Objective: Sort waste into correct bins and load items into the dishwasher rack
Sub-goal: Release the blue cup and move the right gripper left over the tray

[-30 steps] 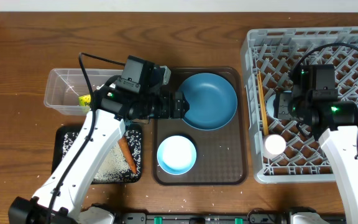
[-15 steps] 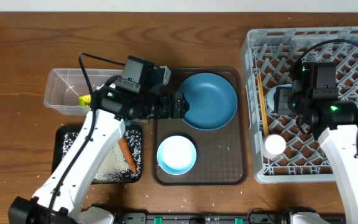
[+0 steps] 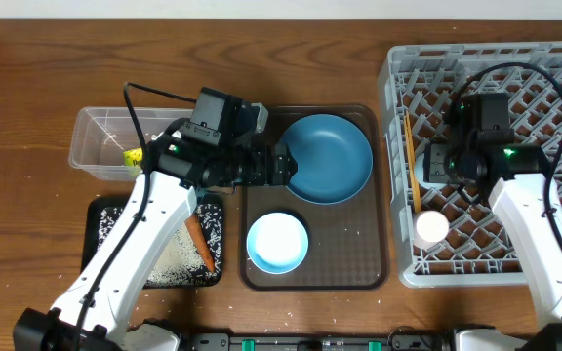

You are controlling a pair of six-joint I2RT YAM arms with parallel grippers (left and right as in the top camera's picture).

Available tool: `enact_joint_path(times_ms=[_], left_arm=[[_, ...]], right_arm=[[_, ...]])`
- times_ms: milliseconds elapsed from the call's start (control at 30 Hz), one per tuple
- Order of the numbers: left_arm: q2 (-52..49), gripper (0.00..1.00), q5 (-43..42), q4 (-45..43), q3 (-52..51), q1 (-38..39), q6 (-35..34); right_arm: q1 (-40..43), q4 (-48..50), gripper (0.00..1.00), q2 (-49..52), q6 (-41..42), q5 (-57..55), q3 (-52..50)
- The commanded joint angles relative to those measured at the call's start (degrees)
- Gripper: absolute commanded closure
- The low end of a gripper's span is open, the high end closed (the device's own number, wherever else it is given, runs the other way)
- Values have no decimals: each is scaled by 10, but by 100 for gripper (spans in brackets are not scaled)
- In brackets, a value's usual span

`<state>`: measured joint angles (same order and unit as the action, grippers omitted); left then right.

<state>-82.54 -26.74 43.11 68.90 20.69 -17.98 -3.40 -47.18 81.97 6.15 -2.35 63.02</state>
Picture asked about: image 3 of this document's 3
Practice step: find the pink cup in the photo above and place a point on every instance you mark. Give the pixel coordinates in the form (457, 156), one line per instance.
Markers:
(430, 227)

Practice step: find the grey dishwasher rack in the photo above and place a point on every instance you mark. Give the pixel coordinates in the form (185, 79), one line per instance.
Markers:
(422, 80)

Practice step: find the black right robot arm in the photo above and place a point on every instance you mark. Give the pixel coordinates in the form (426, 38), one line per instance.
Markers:
(515, 180)

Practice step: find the clear plastic bin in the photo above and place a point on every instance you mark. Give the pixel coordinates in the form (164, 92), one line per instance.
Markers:
(100, 136)

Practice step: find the orange carrot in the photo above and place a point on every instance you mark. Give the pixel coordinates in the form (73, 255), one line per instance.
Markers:
(194, 229)

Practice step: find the light blue rice bowl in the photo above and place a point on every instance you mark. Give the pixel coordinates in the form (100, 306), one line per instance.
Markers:
(277, 243)

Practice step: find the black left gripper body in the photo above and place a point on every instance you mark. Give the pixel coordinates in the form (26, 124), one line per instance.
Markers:
(243, 167)

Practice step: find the light blue cup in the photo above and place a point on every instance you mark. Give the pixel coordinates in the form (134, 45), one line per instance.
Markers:
(419, 174)

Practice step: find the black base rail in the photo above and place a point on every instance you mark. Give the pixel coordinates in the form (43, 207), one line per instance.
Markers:
(339, 342)

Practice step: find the brown serving tray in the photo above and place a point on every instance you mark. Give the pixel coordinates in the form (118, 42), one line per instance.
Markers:
(347, 244)

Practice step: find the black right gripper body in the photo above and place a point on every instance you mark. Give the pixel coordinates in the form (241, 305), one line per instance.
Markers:
(445, 165)

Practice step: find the dark blue plate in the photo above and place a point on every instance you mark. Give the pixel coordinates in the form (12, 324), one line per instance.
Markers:
(334, 158)

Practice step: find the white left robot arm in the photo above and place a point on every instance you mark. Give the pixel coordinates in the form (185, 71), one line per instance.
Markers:
(94, 313)

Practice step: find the yellow snack wrapper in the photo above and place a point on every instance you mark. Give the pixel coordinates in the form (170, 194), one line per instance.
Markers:
(133, 157)

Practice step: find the black tray bin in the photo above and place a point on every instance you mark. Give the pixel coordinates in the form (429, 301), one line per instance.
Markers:
(102, 215)

